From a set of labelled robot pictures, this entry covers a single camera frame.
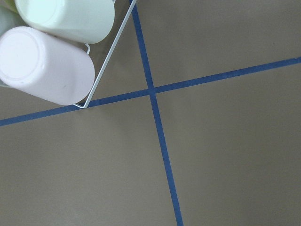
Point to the pink plastic cup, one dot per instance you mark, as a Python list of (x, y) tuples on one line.
[(44, 66)]

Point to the white wire cup rack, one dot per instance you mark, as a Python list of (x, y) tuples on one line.
[(101, 52)]

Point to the pale green plastic cup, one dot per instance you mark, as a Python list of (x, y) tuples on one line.
[(85, 21)]

